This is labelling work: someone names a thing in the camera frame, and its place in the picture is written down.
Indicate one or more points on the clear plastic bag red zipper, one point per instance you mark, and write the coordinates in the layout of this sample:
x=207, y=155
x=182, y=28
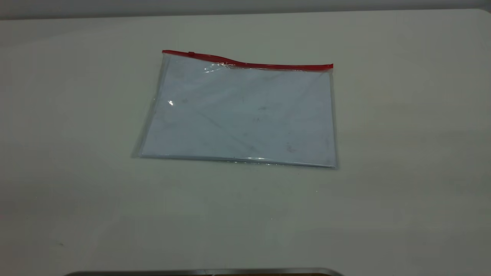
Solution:
x=238, y=115

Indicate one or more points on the white paper sheets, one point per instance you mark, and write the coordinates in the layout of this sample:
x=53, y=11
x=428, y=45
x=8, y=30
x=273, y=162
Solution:
x=245, y=122

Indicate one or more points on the grey metal edge strip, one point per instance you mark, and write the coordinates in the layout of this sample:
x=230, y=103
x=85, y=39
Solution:
x=207, y=272

